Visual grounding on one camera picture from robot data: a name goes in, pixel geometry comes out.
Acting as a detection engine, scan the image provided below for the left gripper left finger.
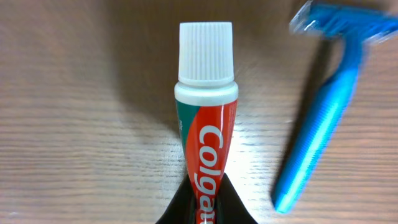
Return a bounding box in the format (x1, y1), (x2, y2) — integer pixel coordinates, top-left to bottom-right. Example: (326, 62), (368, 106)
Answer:
(156, 175), (196, 224)

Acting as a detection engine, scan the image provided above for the Colgate toothpaste tube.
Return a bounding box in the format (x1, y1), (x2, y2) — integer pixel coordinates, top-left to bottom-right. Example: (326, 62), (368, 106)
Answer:
(174, 22), (239, 223)

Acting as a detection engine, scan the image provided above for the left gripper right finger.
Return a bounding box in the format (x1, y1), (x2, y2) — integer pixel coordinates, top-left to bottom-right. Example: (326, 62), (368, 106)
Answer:
(215, 174), (257, 224)

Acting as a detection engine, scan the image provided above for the blue disposable razor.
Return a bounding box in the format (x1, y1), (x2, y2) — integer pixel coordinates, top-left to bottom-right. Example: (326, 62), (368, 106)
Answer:
(271, 1), (397, 213)

